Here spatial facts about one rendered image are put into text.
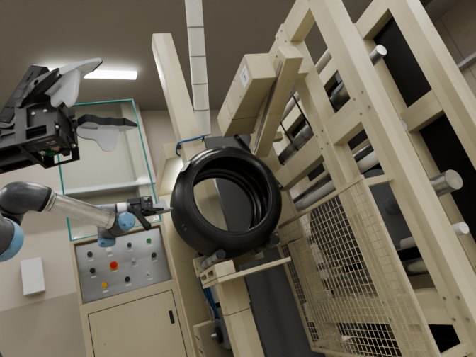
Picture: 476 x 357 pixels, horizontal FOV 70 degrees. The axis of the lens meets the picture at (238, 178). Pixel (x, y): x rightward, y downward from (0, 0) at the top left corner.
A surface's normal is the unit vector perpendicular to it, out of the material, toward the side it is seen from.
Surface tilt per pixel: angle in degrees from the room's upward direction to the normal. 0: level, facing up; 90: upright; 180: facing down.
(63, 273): 90
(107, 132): 87
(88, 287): 90
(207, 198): 90
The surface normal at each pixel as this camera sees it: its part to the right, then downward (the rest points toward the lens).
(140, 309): 0.28, -0.36
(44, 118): -0.04, -0.42
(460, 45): -0.86, 0.11
